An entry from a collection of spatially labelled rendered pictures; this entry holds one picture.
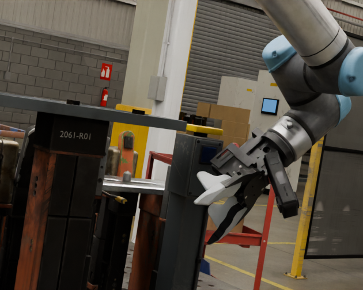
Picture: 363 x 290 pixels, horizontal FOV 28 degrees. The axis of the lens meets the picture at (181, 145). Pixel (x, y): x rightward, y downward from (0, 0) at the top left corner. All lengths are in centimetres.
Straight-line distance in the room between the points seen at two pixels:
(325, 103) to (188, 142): 26
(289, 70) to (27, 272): 55
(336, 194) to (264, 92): 610
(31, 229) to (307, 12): 57
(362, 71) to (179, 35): 444
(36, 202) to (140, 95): 749
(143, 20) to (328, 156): 363
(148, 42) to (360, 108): 338
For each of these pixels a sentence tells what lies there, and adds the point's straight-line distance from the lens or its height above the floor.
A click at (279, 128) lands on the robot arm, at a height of 118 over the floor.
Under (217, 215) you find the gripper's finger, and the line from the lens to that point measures 129.
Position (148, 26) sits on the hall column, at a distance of 871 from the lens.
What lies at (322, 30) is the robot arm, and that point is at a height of 133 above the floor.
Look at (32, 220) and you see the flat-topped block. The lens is 123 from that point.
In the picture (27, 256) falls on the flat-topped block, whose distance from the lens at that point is 124.
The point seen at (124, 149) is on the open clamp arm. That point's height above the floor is 106.
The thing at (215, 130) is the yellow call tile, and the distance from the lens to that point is 134.
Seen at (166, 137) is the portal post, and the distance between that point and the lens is 552.
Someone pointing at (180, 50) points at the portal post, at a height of 161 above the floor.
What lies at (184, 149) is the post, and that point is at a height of 111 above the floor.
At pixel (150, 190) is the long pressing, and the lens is 160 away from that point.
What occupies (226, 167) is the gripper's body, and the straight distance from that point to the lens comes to 124.
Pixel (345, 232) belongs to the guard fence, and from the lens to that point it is 629.
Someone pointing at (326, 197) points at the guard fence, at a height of 65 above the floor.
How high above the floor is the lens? 119
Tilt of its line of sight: 3 degrees down
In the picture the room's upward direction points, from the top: 9 degrees clockwise
